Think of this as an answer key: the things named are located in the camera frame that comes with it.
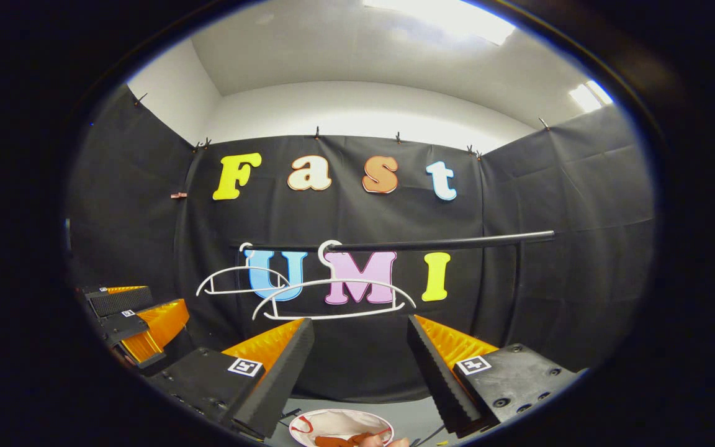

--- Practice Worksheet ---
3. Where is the white plastic hanger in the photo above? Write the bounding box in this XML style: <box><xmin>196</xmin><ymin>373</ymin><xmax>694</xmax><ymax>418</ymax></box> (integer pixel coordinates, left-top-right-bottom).
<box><xmin>252</xmin><ymin>240</ymin><xmax>417</xmax><ymax>321</ymax></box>
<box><xmin>196</xmin><ymin>242</ymin><xmax>293</xmax><ymax>297</ymax></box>

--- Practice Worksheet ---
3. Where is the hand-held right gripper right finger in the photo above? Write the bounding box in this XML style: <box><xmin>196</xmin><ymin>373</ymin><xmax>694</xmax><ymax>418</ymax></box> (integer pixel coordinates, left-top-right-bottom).
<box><xmin>407</xmin><ymin>315</ymin><xmax>582</xmax><ymax>436</ymax></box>

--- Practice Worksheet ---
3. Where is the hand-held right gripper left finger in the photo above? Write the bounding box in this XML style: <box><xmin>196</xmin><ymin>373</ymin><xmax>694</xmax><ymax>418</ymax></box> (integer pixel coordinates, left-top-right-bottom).
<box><xmin>146</xmin><ymin>318</ymin><xmax>315</xmax><ymax>439</ymax></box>

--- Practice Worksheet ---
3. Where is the white laundry hamper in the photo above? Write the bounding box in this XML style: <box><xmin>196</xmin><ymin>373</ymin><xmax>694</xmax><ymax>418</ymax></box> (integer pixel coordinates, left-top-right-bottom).
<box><xmin>288</xmin><ymin>409</ymin><xmax>395</xmax><ymax>447</ymax></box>

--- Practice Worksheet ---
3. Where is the small ceiling light panel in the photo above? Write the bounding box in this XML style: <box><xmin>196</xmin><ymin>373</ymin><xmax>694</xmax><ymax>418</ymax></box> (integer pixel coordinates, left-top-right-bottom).
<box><xmin>569</xmin><ymin>79</ymin><xmax>614</xmax><ymax>114</ymax></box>

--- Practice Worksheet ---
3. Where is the large ceiling light panel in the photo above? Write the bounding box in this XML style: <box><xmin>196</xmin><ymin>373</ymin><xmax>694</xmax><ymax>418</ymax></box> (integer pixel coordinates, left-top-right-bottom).
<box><xmin>364</xmin><ymin>0</ymin><xmax>516</xmax><ymax>46</ymax></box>

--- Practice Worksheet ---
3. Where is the black clothes rail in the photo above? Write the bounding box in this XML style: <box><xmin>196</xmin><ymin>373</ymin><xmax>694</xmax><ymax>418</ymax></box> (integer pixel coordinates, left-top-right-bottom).
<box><xmin>233</xmin><ymin>231</ymin><xmax>555</xmax><ymax>330</ymax></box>

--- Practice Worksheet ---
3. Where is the orange corduroy shirt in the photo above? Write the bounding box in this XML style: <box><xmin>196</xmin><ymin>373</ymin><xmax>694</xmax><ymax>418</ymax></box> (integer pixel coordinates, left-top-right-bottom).
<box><xmin>314</xmin><ymin>428</ymin><xmax>393</xmax><ymax>447</ymax></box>

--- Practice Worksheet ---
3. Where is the black backdrop cloth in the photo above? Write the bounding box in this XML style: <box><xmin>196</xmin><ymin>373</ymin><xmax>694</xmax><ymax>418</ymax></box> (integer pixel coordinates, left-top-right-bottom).
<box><xmin>66</xmin><ymin>84</ymin><xmax>656</xmax><ymax>404</ymax></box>

